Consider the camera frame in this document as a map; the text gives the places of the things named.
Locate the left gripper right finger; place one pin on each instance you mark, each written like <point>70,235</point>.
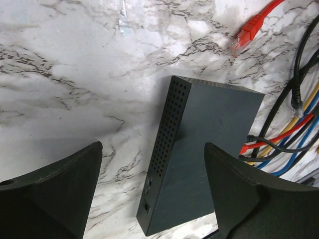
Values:
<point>252,204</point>

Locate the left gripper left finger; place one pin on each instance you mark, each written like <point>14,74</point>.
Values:
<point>52,202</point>

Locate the dark grey network switch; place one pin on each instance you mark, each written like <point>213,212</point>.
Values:
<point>195,112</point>

